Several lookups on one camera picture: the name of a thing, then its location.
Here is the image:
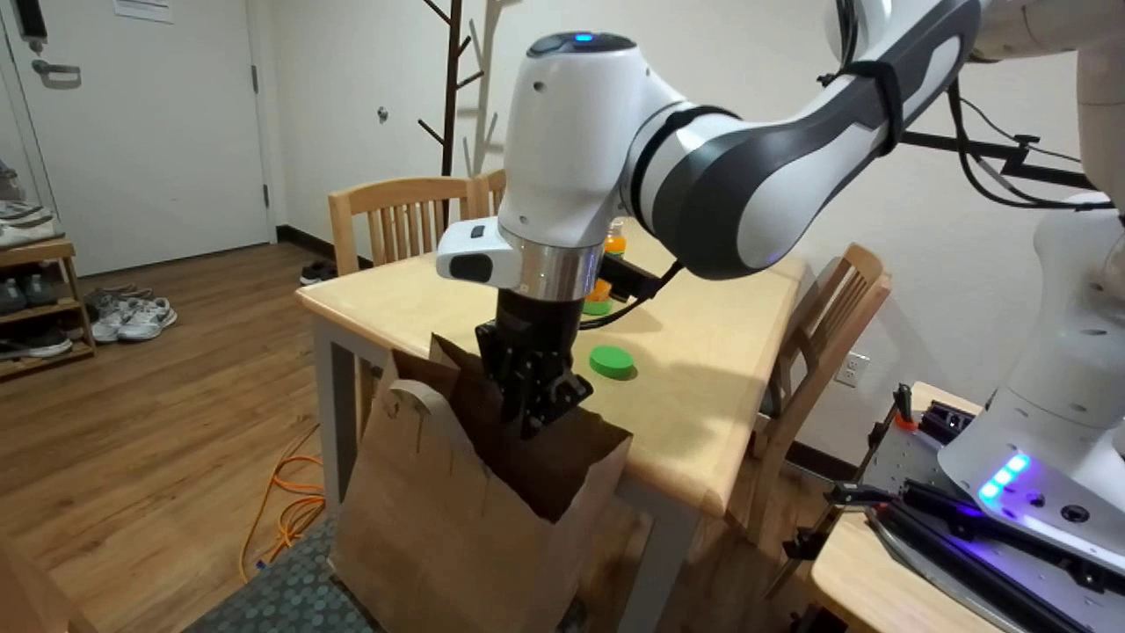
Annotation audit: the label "silver door handle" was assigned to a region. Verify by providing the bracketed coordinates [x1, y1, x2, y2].
[28, 58, 86, 92]

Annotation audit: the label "black robot arm cables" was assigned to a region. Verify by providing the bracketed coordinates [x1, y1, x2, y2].
[814, 52, 1116, 218]

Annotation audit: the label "wooden chair back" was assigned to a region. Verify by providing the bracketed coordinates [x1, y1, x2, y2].
[323, 174, 475, 281]

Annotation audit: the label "white branch coat rack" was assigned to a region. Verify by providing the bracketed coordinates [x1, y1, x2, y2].
[459, 0, 526, 183]

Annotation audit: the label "white paper door sign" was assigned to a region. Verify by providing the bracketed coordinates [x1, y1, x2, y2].
[107, 0, 179, 26]

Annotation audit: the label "green plastic lid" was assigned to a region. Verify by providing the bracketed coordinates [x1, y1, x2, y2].
[583, 343, 639, 384]

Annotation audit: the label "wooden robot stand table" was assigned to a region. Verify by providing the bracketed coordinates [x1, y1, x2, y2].
[805, 378, 1125, 633]

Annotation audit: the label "grey robot mount plate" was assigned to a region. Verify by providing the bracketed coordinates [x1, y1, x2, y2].
[866, 415, 1125, 633]

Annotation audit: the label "light wooden dining chair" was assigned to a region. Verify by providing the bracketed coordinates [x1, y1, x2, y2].
[733, 241, 897, 562]
[459, 166, 509, 222]

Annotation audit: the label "white wall outlet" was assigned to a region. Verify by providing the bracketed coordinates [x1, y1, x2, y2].
[831, 350, 875, 394]

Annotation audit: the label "grey patterned rug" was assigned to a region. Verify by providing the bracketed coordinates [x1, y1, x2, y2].
[182, 514, 381, 633]

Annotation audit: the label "white door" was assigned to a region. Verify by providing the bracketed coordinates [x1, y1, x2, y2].
[0, 0, 280, 281]

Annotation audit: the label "black velcro strap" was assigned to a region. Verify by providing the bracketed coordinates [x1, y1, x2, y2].
[840, 52, 914, 161]

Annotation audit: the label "brown paper bag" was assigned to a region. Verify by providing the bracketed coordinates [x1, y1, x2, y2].
[329, 330, 637, 633]

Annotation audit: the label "white shoes pair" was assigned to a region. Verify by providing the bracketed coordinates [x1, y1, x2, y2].
[0, 194, 55, 250]

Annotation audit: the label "white sneaker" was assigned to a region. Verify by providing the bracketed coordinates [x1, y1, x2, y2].
[114, 297, 182, 345]
[84, 297, 150, 350]

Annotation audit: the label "small black box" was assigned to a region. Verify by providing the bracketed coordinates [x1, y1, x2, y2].
[917, 399, 978, 451]

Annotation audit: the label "black orange bar clamp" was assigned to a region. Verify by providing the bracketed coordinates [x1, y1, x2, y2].
[785, 475, 906, 562]
[888, 380, 925, 432]

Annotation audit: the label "black door hanger item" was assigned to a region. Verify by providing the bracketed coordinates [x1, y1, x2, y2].
[6, 0, 51, 52]

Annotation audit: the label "wooden shoe rack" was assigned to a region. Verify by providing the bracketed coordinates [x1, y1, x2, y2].
[0, 228, 98, 387]

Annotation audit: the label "white table leg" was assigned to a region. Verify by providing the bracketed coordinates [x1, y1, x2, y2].
[615, 475, 711, 633]
[304, 322, 363, 510]

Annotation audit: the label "orange extension cable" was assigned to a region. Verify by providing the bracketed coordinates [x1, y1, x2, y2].
[234, 448, 332, 582]

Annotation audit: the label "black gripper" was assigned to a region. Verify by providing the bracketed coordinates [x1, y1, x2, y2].
[470, 288, 598, 442]

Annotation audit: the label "dark shoes pair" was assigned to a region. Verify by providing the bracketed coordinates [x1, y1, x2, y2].
[0, 272, 63, 316]

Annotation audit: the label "dark branch coat rack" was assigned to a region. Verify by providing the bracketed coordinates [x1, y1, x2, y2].
[413, 0, 493, 183]

